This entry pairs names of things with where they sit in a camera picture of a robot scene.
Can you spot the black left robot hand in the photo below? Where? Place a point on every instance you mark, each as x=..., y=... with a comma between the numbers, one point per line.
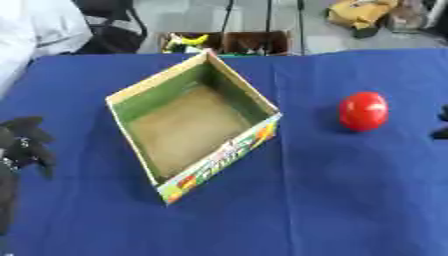
x=23, y=146

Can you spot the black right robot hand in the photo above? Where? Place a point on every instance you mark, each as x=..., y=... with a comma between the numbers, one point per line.
x=442, y=126

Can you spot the cardboard box with green inside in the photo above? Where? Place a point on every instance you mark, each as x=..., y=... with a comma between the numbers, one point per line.
x=192, y=126

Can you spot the brown cardboard box with toys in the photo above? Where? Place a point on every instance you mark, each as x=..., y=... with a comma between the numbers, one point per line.
x=233, y=42

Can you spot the red toy apple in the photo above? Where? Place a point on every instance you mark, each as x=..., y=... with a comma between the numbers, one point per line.
x=363, y=111

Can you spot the person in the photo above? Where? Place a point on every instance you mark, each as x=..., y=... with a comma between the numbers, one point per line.
x=35, y=36

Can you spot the yellow bag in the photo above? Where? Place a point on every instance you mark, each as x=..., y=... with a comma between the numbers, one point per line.
x=360, y=14

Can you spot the black chair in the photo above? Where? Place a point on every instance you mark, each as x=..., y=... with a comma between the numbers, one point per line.
x=112, y=26

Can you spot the black tripod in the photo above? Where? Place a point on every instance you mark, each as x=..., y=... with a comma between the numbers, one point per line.
x=267, y=20

